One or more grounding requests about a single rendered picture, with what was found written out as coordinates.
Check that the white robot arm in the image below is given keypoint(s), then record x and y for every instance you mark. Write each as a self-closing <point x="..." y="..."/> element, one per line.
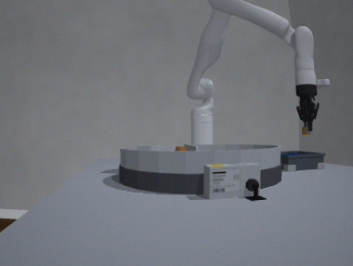
<point x="210" y="47"/>

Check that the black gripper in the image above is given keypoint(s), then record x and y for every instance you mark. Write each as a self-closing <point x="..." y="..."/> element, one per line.
<point x="306" y="92"/>

